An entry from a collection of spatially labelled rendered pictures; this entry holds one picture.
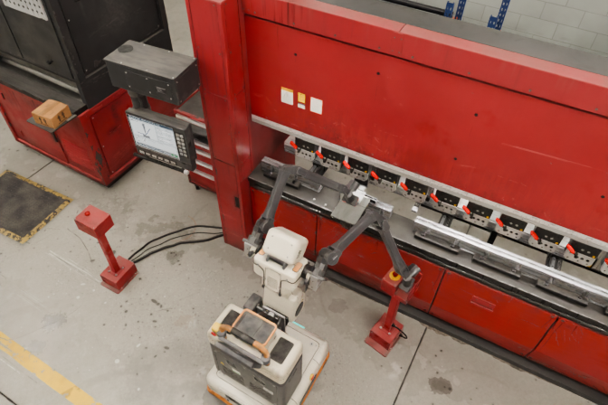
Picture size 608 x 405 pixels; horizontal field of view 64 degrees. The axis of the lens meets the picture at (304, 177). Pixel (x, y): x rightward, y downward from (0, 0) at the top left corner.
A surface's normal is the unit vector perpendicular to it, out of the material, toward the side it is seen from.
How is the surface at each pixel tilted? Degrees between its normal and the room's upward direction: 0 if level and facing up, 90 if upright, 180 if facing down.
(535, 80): 90
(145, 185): 0
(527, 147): 90
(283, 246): 48
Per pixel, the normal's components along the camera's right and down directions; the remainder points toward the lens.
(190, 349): 0.02, -0.70
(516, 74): -0.47, 0.62
